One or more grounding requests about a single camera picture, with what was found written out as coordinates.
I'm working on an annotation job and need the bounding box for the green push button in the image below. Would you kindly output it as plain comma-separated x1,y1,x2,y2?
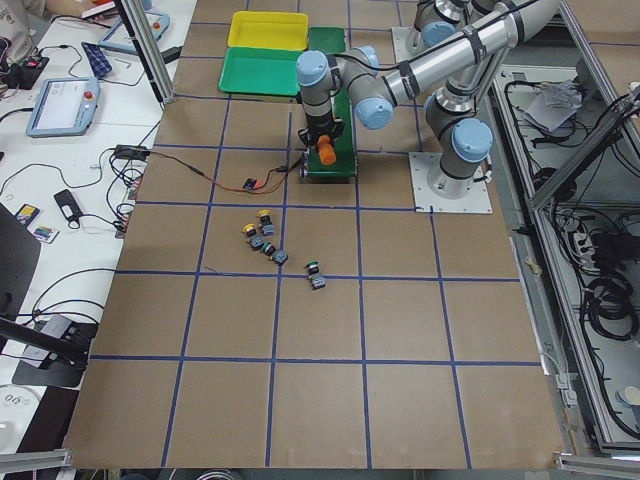
261,242,289,266
305,261,326,290

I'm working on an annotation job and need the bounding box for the aluminium frame post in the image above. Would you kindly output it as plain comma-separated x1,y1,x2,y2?
115,0,175,105

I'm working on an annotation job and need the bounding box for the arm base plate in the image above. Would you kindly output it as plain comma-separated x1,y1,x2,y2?
409,152,493,215
391,27,427,63

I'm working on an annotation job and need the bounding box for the green plastic tray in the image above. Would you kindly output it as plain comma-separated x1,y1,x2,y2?
218,47,302,97

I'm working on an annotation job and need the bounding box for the black power adapter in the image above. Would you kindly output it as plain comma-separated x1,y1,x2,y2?
113,144,150,161

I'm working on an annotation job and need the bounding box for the red black wire cable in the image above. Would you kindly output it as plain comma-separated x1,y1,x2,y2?
144,149,306,196

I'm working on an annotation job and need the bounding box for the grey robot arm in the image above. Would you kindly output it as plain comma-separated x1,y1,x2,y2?
296,1,559,165
406,0,496,53

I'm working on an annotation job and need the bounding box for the yellow plastic tray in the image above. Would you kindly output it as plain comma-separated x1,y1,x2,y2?
227,11,309,51

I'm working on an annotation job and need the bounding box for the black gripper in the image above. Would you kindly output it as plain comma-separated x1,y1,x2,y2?
298,113,345,148

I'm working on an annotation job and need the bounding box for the green conveyor belt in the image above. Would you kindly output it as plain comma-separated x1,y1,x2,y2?
296,26,358,179

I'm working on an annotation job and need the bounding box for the small sensor circuit board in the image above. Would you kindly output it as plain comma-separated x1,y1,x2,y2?
243,178,263,192

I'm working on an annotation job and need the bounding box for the plain orange cylinder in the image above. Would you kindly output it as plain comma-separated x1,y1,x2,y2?
316,135,337,166

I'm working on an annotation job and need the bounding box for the blue teach pendant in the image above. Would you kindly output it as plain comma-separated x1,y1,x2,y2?
26,77,101,138

